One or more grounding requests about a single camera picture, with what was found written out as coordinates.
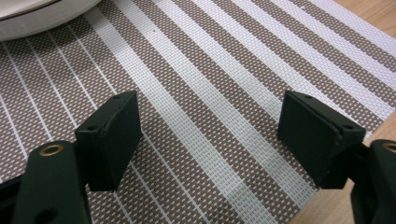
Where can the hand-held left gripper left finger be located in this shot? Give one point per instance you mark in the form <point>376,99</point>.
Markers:
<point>109,140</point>

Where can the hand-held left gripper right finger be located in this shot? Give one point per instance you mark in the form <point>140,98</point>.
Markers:
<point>314,140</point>

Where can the brown white striped woven placemat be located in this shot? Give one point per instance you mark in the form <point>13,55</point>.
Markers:
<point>199,93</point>

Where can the white plate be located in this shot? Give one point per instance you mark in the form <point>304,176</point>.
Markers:
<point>34,15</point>

